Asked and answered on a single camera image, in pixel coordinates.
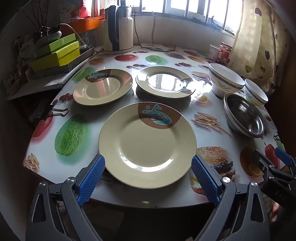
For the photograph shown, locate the white device cable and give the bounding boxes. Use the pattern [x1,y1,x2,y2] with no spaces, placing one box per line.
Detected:
[60,23,84,45]

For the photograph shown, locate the dark bare branches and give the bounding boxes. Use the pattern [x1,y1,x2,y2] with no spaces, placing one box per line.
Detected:
[23,0,55,35]

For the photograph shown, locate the stainless steel bowl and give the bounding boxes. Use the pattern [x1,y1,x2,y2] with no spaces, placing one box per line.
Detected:
[223,93,265,139]

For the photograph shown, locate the heart print curtain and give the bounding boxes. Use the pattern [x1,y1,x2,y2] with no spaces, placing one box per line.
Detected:
[230,0,292,93]

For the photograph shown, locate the window with metal bars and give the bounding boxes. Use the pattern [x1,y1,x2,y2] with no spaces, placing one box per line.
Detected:
[133,0,243,30]

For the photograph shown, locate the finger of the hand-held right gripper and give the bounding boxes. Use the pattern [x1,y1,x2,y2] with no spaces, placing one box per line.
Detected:
[252,149,296,184]
[275,147,296,173]

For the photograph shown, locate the red printed packet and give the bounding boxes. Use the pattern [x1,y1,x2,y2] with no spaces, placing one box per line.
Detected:
[79,0,94,18]

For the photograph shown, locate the black power cable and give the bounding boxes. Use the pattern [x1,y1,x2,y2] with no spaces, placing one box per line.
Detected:
[132,6,177,53]

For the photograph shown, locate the person's right hand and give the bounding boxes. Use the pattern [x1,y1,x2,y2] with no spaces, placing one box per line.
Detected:
[268,200,283,224]

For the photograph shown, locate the grey zigzag striped box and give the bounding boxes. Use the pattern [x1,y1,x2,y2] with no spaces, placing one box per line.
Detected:
[29,47,95,80]

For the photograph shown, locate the small white blue-banded bowl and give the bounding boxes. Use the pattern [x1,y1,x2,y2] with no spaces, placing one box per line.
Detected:
[244,79,269,107]

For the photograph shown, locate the white side shelf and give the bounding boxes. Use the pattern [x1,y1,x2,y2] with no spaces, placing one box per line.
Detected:
[7,46,102,100]

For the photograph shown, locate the red-labelled glass jar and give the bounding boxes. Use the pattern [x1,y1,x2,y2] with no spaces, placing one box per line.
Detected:
[217,42,232,63]

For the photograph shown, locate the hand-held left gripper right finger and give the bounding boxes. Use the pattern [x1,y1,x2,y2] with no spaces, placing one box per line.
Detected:
[191,155,271,241]

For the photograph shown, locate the flat green box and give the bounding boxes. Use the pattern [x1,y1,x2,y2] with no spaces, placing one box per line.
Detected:
[35,33,77,58]

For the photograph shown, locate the white wall cable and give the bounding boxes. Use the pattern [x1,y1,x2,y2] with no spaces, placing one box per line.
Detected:
[150,10,158,47]

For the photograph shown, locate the white paper cup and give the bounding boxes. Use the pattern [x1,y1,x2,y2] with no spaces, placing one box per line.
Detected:
[209,44,220,61]

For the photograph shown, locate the black binder clip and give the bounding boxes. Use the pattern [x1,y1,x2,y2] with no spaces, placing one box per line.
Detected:
[38,103,69,121]

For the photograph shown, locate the white electric kettle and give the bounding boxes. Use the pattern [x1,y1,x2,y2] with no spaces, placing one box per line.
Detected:
[102,5,134,55]

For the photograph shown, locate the yellow-green box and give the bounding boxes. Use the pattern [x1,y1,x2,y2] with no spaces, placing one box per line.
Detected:
[30,41,81,73]

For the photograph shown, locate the cream plate with brown patch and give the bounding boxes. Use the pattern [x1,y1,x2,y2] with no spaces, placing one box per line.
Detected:
[135,66,196,99]
[73,69,134,106]
[98,101,197,189]

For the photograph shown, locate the grey oval device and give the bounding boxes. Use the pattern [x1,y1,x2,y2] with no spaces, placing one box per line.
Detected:
[35,30,63,47]

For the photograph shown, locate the large white blue-banded bowl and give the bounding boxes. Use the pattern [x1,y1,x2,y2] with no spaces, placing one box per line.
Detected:
[209,62,245,98]

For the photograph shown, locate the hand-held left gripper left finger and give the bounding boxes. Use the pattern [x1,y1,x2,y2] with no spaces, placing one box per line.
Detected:
[25,154,105,241]

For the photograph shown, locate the orange tray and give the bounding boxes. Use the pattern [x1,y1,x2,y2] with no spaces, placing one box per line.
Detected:
[61,16,105,33]

